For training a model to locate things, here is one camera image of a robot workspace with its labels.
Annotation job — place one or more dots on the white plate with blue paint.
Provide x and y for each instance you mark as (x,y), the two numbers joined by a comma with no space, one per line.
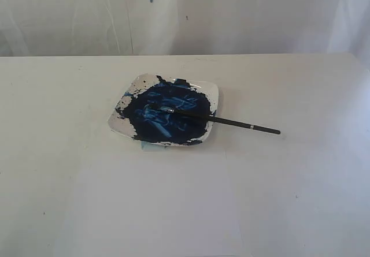
(138,117)

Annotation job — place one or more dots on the white backdrop curtain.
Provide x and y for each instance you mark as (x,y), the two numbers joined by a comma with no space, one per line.
(150,27)

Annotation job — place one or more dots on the black paintbrush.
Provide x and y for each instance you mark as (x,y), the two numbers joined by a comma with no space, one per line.
(215,119)

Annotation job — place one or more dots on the white paper sheet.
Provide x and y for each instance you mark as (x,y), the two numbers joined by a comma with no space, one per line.
(161,203)

